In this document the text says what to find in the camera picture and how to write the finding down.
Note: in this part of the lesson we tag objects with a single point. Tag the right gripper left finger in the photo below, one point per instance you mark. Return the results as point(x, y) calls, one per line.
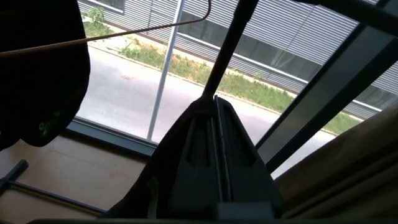
point(196, 180)

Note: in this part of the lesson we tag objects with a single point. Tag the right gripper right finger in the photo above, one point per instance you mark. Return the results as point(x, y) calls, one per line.
point(252, 183)

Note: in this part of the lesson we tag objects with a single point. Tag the black garment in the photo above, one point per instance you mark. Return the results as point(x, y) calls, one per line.
point(155, 174)

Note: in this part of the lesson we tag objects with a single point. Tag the pink clothes hanger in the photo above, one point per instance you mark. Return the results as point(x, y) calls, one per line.
point(124, 33)

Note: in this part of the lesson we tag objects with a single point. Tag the black clothes rack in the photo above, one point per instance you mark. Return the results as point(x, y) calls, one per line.
point(230, 46)

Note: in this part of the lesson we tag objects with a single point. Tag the brown curtain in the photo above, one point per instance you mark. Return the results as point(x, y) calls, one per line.
point(342, 174)

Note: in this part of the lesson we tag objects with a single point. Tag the window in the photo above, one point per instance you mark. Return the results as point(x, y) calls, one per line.
point(326, 93)

